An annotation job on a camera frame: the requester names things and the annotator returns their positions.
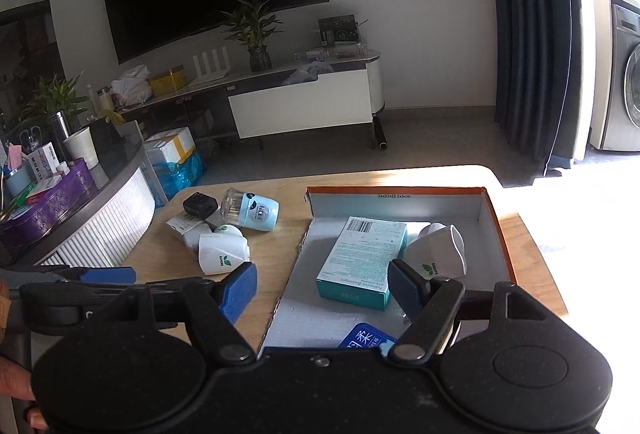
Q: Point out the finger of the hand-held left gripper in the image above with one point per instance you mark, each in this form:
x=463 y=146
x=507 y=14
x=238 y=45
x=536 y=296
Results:
x=107 y=275

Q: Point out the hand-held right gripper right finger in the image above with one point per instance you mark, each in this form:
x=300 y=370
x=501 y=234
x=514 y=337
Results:
x=406 y=289

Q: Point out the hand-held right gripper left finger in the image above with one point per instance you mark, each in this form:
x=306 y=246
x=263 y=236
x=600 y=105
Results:
x=239 y=294

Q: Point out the white leaf-print bottle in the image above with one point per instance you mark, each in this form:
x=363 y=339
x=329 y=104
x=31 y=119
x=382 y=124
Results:
x=227 y=231
x=220 y=254
x=440 y=246

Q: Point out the teal bandage box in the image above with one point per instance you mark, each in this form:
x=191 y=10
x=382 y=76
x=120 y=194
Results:
x=360 y=259

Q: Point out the blue tin case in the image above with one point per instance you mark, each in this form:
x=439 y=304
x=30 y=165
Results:
x=365 y=338

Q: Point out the orange cardboard box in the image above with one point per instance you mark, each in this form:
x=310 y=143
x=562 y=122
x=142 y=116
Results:
x=300 y=314

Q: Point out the person's left hand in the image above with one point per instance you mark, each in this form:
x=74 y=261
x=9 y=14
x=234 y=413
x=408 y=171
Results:
x=15 y=381

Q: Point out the round ribbed side table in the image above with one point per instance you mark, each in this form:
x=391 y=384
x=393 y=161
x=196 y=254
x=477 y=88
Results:
x=110 y=219

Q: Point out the light blue toothpick jar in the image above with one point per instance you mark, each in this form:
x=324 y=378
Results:
x=255 y=211

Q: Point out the purple storage basket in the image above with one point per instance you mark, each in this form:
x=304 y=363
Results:
x=55 y=206

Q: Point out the white flat charger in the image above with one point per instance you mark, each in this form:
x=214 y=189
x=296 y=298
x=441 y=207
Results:
x=179 y=224

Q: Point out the black charger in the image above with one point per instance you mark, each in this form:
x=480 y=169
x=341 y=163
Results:
x=199 y=205

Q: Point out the blue plastic bag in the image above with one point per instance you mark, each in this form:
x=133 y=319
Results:
x=180 y=176

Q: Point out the pale blue pen cup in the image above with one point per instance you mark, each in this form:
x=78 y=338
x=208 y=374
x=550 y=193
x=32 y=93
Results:
x=19 y=181

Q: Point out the white medicine box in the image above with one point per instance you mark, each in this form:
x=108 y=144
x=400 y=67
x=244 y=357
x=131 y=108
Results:
x=42 y=163

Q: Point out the plant in white pot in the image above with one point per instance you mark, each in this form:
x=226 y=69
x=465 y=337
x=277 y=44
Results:
x=82 y=147

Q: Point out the white foam box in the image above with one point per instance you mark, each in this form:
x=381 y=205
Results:
x=170 y=145

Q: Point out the steel thermos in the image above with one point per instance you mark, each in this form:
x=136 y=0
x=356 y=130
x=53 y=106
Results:
x=60 y=134

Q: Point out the black roll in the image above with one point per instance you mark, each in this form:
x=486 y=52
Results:
x=381 y=137

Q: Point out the scissors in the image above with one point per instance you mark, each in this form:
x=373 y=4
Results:
x=31 y=137

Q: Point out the white plastic bag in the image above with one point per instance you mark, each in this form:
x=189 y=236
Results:
x=131 y=89

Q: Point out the white television cabinet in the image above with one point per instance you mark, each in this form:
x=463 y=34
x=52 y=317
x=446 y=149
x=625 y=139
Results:
x=300 y=107

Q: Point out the yellow tin box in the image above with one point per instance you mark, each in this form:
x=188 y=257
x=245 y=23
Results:
x=167 y=83

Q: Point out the white router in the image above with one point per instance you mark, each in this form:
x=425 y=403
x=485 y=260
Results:
x=210 y=74

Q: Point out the blue grey cloth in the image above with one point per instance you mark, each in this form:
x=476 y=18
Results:
x=307 y=74

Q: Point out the bamboo plant in dark vase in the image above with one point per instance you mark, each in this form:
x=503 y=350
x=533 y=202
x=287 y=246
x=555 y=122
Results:
x=260 y=59

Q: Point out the clear plastic boxes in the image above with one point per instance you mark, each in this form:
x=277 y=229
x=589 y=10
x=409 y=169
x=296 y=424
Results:
x=345 y=52

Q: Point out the black and green gift box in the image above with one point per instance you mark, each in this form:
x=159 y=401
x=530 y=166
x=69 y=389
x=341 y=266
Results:
x=340 y=30

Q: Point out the dark blue curtain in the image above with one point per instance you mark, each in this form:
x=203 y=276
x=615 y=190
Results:
x=530 y=39

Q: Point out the silver washing machine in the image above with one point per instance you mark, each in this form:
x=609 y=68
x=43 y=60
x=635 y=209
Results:
x=620 y=79

